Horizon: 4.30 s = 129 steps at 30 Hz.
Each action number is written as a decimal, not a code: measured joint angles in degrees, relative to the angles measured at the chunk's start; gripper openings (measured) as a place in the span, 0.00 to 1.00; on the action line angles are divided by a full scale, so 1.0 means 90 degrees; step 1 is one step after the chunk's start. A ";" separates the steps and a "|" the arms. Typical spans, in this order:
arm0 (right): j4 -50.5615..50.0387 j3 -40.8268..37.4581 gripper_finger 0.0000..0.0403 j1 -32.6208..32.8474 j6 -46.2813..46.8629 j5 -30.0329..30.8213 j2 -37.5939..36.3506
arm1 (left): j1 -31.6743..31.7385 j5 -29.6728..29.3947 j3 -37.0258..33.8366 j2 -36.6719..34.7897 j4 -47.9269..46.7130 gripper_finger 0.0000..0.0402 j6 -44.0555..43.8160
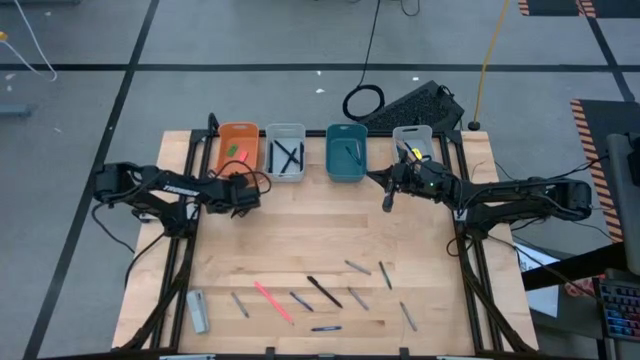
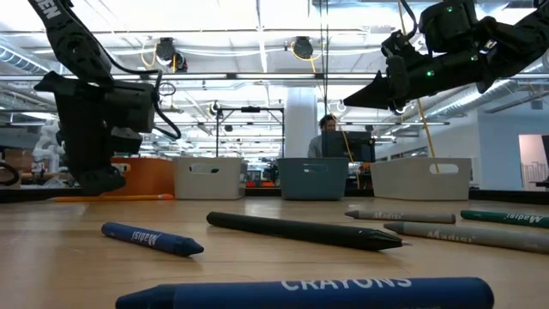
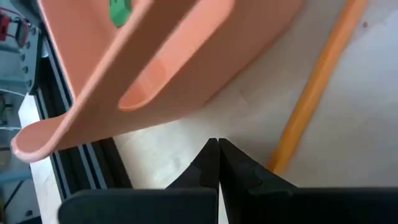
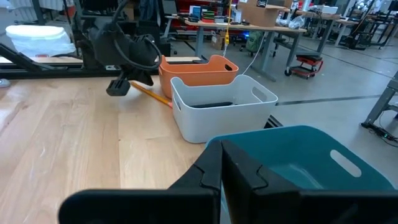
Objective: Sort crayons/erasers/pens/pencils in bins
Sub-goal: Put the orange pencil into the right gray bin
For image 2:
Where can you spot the white round column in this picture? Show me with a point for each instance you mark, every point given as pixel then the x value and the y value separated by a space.
pixel 301 124

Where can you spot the black pen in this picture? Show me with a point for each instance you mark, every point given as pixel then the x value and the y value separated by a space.
pixel 300 230

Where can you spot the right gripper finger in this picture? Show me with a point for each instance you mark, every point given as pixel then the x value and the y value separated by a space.
pixel 373 88
pixel 373 103

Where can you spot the cardboard box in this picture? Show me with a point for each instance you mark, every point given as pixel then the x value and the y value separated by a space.
pixel 17 165

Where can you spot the silver ventilation duct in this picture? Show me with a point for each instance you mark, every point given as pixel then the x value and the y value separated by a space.
pixel 472 103

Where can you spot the black monitor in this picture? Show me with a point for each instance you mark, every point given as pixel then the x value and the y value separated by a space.
pixel 351 146

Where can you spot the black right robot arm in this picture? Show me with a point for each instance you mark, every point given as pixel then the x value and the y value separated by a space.
pixel 514 43

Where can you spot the dark green wax crayon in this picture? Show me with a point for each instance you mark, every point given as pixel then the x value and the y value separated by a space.
pixel 506 218

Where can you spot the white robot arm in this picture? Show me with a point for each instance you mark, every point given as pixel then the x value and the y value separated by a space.
pixel 45 148

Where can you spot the orange plastic bin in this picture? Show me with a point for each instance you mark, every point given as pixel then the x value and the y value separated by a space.
pixel 150 176

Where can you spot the orange pencil with pink eraser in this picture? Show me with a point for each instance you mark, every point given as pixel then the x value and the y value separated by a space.
pixel 137 198

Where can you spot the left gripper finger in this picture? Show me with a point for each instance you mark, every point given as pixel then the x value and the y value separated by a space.
pixel 113 180
pixel 91 182

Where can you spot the blue wax crayon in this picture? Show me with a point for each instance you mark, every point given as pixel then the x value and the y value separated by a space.
pixel 150 239
pixel 321 296

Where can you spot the light grey plastic bin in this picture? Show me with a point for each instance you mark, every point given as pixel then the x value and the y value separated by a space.
pixel 210 182
pixel 418 184

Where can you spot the teal plastic bin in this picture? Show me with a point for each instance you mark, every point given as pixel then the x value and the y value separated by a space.
pixel 313 182

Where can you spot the grey wax crayon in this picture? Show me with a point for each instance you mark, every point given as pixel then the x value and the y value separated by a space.
pixel 399 216
pixel 472 237

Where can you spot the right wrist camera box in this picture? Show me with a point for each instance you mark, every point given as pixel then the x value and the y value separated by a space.
pixel 448 26

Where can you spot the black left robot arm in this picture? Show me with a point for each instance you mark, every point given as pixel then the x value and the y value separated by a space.
pixel 73 43

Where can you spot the person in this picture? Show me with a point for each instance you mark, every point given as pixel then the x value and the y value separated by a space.
pixel 315 148

